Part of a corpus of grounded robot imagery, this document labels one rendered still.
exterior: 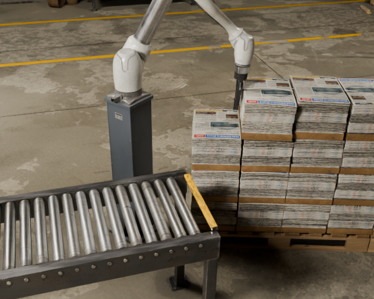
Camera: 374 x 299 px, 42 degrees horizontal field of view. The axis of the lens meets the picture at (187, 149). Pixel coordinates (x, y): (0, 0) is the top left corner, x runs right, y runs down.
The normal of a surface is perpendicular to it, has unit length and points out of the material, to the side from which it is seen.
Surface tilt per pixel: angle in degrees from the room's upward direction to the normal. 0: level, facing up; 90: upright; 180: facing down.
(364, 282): 0
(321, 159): 90
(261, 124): 90
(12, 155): 0
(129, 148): 90
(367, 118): 90
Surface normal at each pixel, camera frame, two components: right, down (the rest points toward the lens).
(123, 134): -0.60, 0.41
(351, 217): -0.04, 0.51
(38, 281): 0.29, 0.50
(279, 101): 0.04, -0.84
